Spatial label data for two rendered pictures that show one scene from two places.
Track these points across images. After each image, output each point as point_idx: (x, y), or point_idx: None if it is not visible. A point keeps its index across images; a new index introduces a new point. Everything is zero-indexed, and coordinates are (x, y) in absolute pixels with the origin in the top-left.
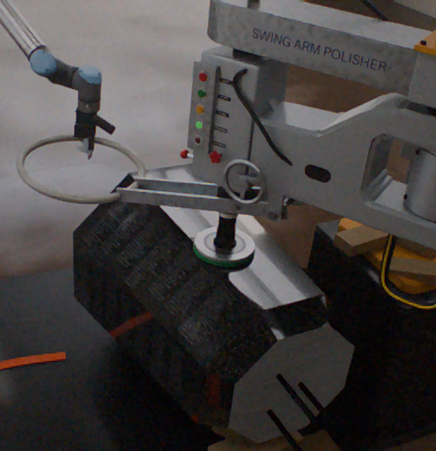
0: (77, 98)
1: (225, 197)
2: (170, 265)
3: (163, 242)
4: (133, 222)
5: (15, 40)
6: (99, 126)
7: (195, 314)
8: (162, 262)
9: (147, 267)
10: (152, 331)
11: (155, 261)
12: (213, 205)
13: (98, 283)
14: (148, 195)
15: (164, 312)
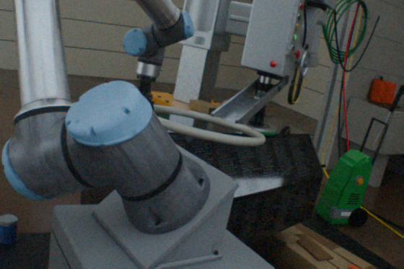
0: (154, 63)
1: (273, 86)
2: (258, 156)
3: (239, 149)
4: (204, 158)
5: (162, 5)
6: (150, 91)
7: (296, 162)
8: (253, 159)
9: (249, 170)
10: (281, 197)
11: (249, 162)
12: (272, 94)
13: None
14: (251, 110)
15: (286, 177)
